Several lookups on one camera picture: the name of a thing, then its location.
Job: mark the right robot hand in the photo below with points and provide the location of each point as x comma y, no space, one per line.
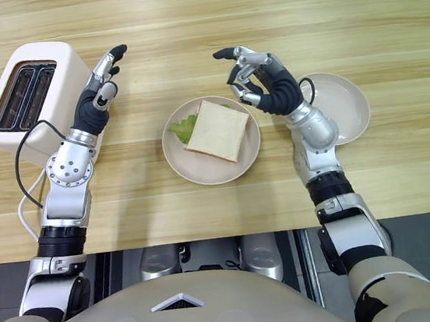
281,90

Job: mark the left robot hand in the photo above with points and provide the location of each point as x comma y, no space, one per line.
93,109

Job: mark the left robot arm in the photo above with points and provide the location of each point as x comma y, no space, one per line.
64,211

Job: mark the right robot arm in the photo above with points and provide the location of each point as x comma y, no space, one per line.
336,193

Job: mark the cream toaster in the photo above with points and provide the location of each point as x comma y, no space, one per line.
39,92

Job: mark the beige plate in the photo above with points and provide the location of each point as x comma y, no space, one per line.
345,105
215,161

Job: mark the bread slice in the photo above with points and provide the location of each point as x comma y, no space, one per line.
219,129

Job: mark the green lettuce leaf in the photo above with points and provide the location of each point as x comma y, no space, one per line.
185,127

